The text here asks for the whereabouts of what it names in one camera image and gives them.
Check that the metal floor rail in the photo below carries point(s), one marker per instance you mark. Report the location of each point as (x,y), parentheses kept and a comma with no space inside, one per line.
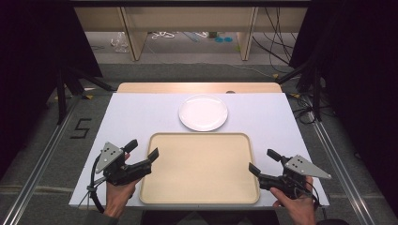
(341,168)
(37,172)

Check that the white table board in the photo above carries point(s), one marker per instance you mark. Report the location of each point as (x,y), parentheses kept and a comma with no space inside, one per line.
(131,118)

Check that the clear plastic bag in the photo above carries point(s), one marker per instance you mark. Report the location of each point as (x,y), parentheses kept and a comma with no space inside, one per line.
(120,42)

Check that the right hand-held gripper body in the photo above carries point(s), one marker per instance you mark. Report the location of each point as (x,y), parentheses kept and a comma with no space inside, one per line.
(294,179)

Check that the black metal stand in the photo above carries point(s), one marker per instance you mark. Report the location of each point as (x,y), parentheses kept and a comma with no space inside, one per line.
(61,93)
(316,93)

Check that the blue round lids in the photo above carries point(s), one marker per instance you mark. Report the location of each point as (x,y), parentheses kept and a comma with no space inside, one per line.
(223,39)

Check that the light wooden shelf unit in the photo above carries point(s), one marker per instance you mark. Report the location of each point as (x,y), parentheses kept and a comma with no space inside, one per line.
(187,18)

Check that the person's right hand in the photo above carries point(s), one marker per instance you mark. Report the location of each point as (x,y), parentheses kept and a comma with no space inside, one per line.
(300,209)

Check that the dark curtain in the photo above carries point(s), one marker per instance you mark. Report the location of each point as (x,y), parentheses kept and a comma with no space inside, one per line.
(28,62)
(359,78)

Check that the wooden table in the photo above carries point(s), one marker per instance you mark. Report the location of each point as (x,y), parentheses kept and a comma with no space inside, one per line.
(187,87)

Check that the person's left hand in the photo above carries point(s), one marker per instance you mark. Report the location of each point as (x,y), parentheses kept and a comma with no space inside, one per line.
(119,197)

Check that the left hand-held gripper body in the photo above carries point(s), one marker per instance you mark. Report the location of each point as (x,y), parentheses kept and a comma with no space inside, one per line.
(117,170)

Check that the white round plate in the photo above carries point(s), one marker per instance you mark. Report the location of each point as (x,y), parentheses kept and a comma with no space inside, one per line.
(203,112)

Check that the beige plastic tray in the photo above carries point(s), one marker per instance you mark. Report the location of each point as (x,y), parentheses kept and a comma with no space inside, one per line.
(200,168)

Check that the black tape floor marking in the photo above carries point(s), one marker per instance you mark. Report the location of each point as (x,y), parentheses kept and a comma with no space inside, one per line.
(80,128)

